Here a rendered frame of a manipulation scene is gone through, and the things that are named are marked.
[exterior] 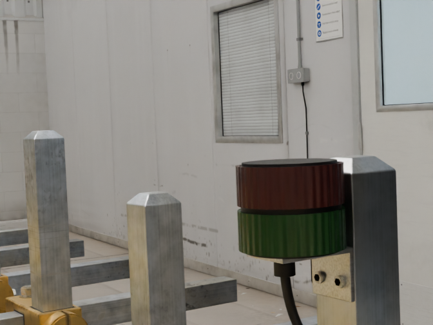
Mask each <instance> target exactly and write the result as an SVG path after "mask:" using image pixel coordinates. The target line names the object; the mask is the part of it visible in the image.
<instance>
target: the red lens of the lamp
mask: <svg viewBox="0 0 433 325"><path fill-rule="evenodd" d="M337 162H339V163H337V164H327V165H318V166H298V167H275V168H274V167H272V168H257V167H256V168H255V167H243V166H241V164H239V165H236V166H235V170H236V202H237V206H238V207H241V208H249V209H258V210H296V209H308V208H323V207H329V206H337V205H340V204H343V203H345V179H344V162H342V161H337Z"/></svg>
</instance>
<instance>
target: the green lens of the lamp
mask: <svg viewBox="0 0 433 325"><path fill-rule="evenodd" d="M237 219H238V250H239V251H240V252H242V253H244V254H248V255H256V256H262V257H308V256H316V255H326V254H330V253H336V252H339V251H342V250H344V249H346V247H347V238H346V218H345V207H344V206H342V208H341V209H339V210H335V211H331V212H323V213H310V214H299V215H260V214H252V213H244V212H241V209H238V210H237Z"/></svg>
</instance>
